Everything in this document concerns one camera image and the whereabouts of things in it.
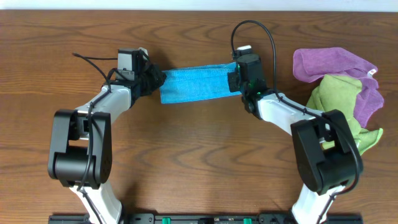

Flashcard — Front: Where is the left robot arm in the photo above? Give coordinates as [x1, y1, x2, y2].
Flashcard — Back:
[47, 47, 166, 223]

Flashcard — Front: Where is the blue microfiber cloth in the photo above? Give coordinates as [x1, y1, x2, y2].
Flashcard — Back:
[160, 63, 240, 104]

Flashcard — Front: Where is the purple microfiber cloth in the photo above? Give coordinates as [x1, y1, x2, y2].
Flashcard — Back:
[293, 47, 384, 128]

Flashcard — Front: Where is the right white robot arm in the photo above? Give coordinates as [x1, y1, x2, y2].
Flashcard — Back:
[228, 50, 363, 223]

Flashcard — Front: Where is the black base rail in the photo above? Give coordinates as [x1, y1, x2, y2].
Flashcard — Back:
[48, 213, 364, 224]

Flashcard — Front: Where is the green microfiber cloth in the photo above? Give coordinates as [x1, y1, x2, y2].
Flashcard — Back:
[306, 75, 384, 154]

